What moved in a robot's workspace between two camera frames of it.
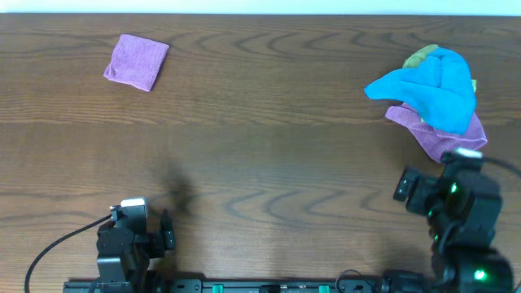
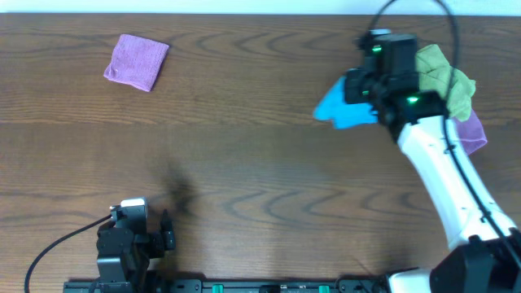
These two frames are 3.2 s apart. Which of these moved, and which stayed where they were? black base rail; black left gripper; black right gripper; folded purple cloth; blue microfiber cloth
Moved: black right gripper; blue microfiber cloth
Stayed: black base rail; black left gripper; folded purple cloth
